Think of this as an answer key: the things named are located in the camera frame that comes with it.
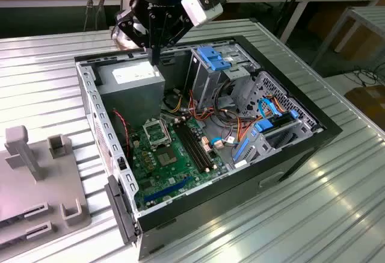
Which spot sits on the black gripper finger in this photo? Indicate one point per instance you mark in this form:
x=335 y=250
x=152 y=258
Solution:
x=126 y=22
x=180 y=29

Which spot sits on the CPU socket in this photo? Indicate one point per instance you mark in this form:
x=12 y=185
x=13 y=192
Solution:
x=165 y=157

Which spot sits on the blue plastic drive latch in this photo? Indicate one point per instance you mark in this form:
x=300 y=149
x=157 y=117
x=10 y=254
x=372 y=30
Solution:
x=212 y=58

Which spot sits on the grey metal optical bay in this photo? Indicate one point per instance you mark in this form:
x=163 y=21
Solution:
x=207 y=79

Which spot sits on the grey power supply unit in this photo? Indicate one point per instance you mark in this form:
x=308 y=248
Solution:
x=129 y=100

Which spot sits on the perforated grey disk bay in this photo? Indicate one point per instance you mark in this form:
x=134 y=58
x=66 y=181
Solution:
x=270 y=84

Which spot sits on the black tripod stand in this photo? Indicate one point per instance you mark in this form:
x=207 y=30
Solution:
x=285 y=14

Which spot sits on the black RAM slot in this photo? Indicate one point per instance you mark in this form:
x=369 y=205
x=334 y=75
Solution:
x=199 y=144
x=192 y=148

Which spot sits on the hard disk in blue carrier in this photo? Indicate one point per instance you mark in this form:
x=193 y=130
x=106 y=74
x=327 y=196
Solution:
x=264 y=125

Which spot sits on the green motherboard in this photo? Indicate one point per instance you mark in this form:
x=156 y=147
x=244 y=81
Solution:
x=186 y=169

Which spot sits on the blue expansion slot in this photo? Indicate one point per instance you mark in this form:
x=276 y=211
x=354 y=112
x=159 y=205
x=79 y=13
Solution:
x=168 y=189

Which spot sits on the large brown cardboard box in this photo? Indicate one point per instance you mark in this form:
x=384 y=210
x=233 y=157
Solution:
x=358 y=43

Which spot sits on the grey parts rack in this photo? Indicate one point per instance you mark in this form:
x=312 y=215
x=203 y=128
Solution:
x=45 y=184

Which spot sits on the black PC case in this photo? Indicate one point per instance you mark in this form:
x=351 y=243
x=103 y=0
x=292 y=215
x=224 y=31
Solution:
x=270 y=190

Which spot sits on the black plastic case latch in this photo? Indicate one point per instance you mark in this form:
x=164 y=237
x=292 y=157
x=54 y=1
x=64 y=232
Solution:
x=120 y=209

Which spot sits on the cardboard box with label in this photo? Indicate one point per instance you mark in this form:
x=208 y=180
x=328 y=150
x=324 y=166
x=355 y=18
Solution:
x=370 y=100

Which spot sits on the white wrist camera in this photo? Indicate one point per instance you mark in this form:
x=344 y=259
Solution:
x=198 y=10

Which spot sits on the blue plastic bay rail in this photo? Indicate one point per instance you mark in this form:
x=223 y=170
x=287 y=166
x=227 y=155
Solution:
x=240 y=151

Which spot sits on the grey metal shelf frame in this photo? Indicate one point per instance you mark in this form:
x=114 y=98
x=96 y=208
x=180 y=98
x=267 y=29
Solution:
x=365 y=14

